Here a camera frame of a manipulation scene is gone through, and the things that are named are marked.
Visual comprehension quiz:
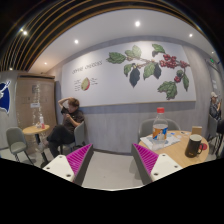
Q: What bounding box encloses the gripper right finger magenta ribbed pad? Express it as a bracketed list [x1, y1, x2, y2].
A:
[131, 143, 182, 185]

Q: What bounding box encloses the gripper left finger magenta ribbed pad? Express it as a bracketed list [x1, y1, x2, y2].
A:
[44, 144, 93, 186]

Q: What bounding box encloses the round wooden table right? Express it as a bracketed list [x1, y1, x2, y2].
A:
[138, 130, 210, 169]

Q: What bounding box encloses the seated person in black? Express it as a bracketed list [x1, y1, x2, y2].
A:
[38, 97, 84, 157]

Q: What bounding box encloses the grey chair under person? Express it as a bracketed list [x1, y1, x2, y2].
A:
[60, 123, 85, 153]

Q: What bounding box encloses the grey chair behind table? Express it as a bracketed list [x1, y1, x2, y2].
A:
[138, 119, 180, 138]

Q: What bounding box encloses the clear bottle, red cap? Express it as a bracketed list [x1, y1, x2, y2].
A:
[152, 107, 168, 150]

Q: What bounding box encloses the black mug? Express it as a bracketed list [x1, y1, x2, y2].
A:
[185, 134, 202, 158]

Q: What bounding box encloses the small round wooden table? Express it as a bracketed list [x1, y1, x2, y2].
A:
[23, 125, 50, 167]

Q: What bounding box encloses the small bottle on left table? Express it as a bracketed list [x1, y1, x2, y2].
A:
[39, 114, 45, 129]

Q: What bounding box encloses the red coaster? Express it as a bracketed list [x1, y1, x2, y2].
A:
[200, 143, 207, 150]

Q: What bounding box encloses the brown cardboard box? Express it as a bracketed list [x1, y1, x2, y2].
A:
[191, 126, 202, 135]

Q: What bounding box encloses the grey chair left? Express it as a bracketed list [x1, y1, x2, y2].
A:
[6, 127, 28, 161]

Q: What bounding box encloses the wooden door panel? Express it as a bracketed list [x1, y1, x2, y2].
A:
[15, 74, 58, 155]

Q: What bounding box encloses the standing person with cap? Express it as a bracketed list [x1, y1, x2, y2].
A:
[209, 92, 221, 120]

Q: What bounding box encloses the coffee plant wall mural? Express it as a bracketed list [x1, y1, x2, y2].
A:
[61, 41, 196, 107]

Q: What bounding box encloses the blue white wall logo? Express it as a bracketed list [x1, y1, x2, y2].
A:
[0, 80, 11, 113]

